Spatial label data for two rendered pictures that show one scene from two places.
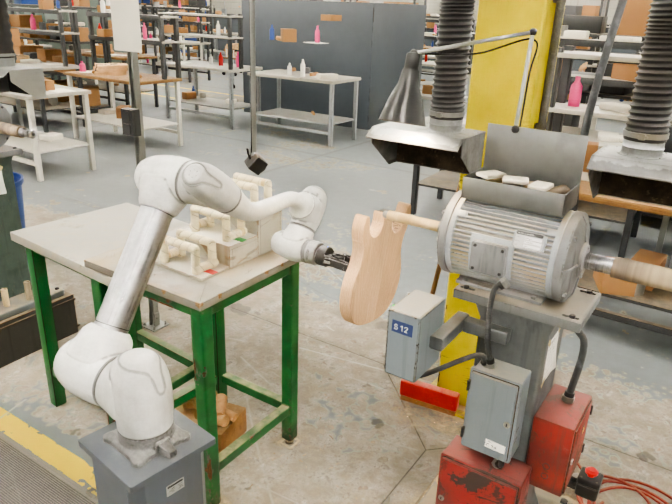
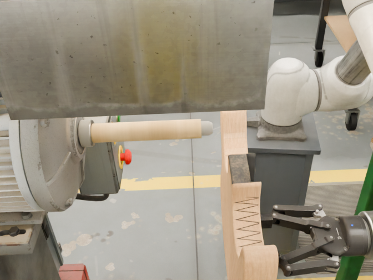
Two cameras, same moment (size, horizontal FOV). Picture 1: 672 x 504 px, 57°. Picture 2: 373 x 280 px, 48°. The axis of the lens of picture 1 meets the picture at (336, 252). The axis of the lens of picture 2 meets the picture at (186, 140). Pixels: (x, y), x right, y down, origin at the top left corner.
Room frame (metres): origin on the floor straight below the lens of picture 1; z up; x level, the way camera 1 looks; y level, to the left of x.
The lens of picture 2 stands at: (2.36, -0.49, 1.66)
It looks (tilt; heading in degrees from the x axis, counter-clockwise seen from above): 37 degrees down; 148
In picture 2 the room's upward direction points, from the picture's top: 3 degrees counter-clockwise
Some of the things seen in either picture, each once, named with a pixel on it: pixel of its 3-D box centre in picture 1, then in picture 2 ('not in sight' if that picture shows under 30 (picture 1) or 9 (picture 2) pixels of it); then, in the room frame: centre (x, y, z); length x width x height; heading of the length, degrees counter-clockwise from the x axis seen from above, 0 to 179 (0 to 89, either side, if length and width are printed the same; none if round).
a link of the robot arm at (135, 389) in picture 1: (139, 388); (287, 89); (1.45, 0.53, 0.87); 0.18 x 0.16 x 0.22; 61
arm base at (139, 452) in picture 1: (150, 433); (275, 120); (1.43, 0.51, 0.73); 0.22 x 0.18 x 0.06; 49
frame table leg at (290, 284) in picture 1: (289, 357); not in sight; (2.33, 0.18, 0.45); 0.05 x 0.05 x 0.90; 57
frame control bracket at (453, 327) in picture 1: (450, 330); not in sight; (1.57, -0.33, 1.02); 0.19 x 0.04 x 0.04; 147
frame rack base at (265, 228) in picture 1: (245, 224); not in sight; (2.42, 0.38, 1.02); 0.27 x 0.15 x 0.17; 57
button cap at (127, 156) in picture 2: not in sight; (124, 156); (1.57, -0.18, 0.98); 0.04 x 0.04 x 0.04; 57
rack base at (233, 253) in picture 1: (218, 243); not in sight; (2.29, 0.46, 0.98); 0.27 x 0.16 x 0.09; 57
